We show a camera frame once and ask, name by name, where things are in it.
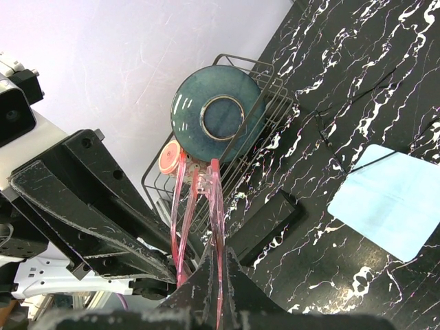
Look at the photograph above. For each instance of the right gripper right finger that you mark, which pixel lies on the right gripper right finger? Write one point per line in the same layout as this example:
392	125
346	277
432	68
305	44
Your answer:
246	306

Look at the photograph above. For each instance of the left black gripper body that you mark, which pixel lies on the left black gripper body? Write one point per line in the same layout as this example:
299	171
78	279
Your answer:
32	264

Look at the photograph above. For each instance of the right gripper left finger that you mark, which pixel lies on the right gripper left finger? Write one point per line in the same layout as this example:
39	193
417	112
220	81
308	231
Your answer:
191	306

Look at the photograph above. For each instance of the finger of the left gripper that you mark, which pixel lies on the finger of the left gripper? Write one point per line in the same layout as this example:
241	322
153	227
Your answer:
64	199
117	198

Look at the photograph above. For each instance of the red thin sunglasses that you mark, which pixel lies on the red thin sunglasses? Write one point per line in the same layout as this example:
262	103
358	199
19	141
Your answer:
204	212

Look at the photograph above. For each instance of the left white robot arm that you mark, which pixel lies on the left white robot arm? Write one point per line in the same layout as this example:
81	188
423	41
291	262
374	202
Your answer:
57	158

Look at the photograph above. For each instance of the black glasses case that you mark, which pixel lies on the black glasses case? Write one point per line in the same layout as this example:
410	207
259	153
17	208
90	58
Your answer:
263	224

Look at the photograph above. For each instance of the pink patterned cup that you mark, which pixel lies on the pink patterned cup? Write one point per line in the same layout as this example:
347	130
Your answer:
169	160

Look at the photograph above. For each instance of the blue ceramic plate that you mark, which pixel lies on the blue ceramic plate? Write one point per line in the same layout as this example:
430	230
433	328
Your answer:
211	108

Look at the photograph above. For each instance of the light blue cloth upper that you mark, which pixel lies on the light blue cloth upper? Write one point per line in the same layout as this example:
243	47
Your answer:
392	199

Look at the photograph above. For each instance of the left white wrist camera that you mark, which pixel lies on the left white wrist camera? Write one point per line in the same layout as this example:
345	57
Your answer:
24	132

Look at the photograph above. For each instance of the black wire dish rack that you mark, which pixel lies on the black wire dish rack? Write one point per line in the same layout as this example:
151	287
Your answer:
278	111

